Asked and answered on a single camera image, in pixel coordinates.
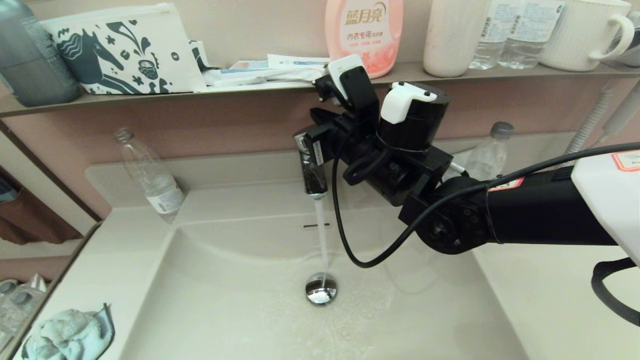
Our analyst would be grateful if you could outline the chrome sink faucet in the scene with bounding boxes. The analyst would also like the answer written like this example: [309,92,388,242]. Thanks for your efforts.
[294,129,328,201]

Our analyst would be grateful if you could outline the blue grey cleaning cloth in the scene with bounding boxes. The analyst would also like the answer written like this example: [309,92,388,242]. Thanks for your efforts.
[21,302,116,360]

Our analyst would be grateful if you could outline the white ceramic sink basin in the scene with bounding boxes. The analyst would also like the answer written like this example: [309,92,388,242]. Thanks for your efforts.
[120,202,528,360]

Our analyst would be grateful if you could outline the white toothbrush box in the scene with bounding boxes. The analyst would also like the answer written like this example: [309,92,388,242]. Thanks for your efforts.
[267,54,332,70]

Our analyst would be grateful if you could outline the white plastic toiletry packet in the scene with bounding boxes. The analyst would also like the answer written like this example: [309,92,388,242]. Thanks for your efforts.
[202,66,326,91]

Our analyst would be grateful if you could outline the blue white toiletry packet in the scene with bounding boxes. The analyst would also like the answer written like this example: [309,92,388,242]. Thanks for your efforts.
[229,60,271,73]

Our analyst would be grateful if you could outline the pink detergent bottle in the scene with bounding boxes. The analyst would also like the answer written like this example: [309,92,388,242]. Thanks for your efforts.
[325,0,404,79]

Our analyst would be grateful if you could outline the clear bottle grey cap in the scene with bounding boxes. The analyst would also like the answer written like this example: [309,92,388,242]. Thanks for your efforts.
[465,121,515,182]

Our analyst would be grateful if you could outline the small patterned pouch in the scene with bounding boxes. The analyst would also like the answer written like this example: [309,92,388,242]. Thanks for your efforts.
[189,40,218,72]

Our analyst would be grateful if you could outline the chrome drain stopper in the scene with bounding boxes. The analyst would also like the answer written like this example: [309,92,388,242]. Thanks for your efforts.
[305,272,339,306]

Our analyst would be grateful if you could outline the clear labelled water bottle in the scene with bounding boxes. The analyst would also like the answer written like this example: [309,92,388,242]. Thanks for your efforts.
[498,0,566,70]
[469,0,523,70]

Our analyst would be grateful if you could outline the clear uncapped plastic bottle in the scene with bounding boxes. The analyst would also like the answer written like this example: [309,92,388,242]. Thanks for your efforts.
[113,127,186,224]

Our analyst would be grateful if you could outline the white horse print pouch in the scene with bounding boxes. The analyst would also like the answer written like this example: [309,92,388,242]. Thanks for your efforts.
[40,2,207,95]

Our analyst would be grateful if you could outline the white ribbed mug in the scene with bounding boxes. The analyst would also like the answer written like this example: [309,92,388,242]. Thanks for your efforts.
[540,0,635,72]

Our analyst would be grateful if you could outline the grey translucent bottle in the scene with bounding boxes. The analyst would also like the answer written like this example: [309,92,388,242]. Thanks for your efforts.
[0,0,81,107]

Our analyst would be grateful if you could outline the brown hanging cloth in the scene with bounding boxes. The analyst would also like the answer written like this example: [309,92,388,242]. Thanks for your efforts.
[0,167,83,246]

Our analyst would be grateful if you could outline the dark teal hanging item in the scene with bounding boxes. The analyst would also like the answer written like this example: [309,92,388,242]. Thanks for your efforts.
[0,175,21,203]

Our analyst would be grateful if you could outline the plastic wrapped toiletries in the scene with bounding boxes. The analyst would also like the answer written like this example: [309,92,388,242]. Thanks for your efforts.
[0,274,48,351]

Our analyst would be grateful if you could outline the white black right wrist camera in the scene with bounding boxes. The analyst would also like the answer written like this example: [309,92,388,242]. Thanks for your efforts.
[315,54,379,121]

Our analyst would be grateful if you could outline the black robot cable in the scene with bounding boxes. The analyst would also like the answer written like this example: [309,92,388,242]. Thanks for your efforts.
[331,127,640,269]
[591,257,640,327]

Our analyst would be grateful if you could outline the brown wall shelf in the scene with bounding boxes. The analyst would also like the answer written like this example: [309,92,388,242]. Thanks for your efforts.
[0,61,640,118]

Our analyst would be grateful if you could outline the white coiled cord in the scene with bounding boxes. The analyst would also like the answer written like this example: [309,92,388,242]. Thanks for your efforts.
[565,87,613,156]

